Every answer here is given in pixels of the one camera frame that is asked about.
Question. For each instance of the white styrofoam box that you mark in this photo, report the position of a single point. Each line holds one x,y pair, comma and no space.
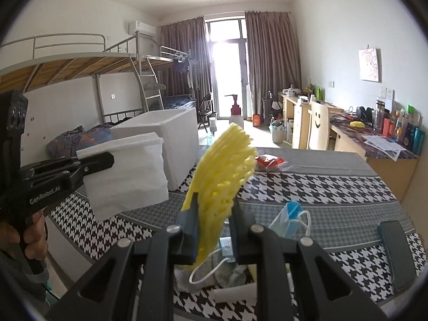
179,130

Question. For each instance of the left brown curtain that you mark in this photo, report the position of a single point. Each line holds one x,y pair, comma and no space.
186,44

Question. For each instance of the brown curtain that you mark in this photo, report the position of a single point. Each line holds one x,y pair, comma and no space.
273,55
186,44

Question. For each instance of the bottles cluster on desk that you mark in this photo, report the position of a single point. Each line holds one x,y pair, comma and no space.
402,125

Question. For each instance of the white foam sheet stack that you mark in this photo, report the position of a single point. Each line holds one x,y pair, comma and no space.
135,180

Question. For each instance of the white foam roll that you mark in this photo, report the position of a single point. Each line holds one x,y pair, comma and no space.
247,292

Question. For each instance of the papers on desk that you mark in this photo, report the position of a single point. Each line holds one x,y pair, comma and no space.
390,148

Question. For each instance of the glass balcony door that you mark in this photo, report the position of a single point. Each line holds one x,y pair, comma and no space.
227,44

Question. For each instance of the person's left hand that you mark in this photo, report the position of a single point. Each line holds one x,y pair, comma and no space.
35,238

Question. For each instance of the houndstooth tablecloth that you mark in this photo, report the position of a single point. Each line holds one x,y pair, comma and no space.
323,238

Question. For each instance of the blue face mask pack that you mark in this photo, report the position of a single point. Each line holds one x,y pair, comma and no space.
291,217

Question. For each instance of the red snack packet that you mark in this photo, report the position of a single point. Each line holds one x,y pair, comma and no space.
270,163

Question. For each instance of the black folding chair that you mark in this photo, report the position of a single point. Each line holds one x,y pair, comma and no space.
204,111

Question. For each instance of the orange floor container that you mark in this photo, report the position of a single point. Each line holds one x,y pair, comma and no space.
256,120

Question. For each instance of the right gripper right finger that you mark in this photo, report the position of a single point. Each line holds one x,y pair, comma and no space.
296,279

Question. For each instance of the right brown curtain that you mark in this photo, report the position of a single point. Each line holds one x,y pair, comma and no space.
273,55

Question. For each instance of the long wooden desk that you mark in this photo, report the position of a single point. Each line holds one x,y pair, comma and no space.
396,174

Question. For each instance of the grey sock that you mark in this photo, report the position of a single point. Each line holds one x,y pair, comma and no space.
215,271

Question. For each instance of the yellow foam net sleeve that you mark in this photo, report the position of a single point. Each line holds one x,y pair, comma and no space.
223,169

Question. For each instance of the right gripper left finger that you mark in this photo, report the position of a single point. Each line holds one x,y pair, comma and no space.
133,280

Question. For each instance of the wooden smiley chair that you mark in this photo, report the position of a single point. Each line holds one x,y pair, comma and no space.
319,126

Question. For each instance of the wall air conditioner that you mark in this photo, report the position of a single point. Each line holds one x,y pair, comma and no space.
142,28

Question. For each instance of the yellow object on desk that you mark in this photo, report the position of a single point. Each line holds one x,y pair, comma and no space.
357,124

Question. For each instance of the metal bunk bed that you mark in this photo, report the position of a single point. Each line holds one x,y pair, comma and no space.
73,79

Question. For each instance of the black smartphone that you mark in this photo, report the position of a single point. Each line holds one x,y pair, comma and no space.
399,256

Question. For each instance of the blue plaid quilt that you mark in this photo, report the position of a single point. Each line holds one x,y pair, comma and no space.
67,143

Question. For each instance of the white pump lotion bottle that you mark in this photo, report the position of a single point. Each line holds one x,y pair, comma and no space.
236,113

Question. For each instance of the cartoon wall picture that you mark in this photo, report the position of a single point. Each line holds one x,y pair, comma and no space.
369,60

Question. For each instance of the blue liquid spray bottle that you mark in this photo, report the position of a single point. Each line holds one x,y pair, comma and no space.
213,129

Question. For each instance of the white waste bin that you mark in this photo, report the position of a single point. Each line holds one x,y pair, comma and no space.
278,131

